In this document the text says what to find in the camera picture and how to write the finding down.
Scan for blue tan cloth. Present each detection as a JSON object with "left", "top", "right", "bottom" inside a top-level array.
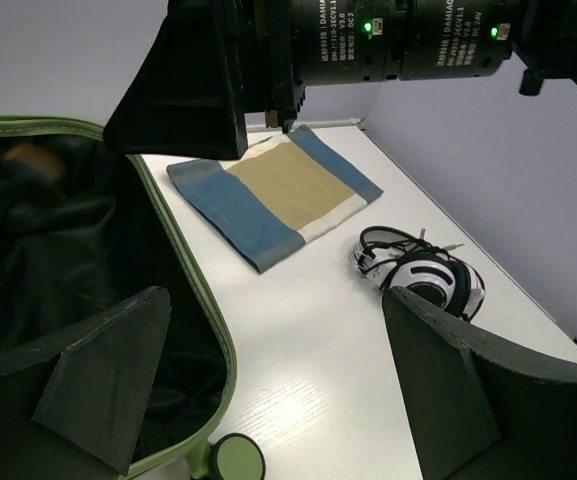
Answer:
[{"left": 167, "top": 126, "right": 383, "bottom": 273}]

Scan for white black headphones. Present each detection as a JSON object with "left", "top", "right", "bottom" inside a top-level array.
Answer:
[{"left": 349, "top": 226, "right": 486, "bottom": 322}]

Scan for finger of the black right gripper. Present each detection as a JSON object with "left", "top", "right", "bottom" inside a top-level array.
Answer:
[{"left": 103, "top": 1, "right": 247, "bottom": 160}]

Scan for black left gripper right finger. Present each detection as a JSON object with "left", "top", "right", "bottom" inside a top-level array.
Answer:
[{"left": 382, "top": 287, "right": 577, "bottom": 479}]

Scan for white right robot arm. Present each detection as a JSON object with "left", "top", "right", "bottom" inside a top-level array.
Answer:
[{"left": 103, "top": 0, "right": 577, "bottom": 160}]

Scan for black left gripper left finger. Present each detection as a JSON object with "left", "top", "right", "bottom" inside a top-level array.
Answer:
[{"left": 0, "top": 287, "right": 171, "bottom": 479}]

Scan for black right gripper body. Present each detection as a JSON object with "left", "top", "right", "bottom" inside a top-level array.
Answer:
[{"left": 212, "top": 1, "right": 305, "bottom": 133}]

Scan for green hard-shell suitcase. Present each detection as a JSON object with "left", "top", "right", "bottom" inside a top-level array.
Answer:
[{"left": 0, "top": 117, "right": 267, "bottom": 479}]

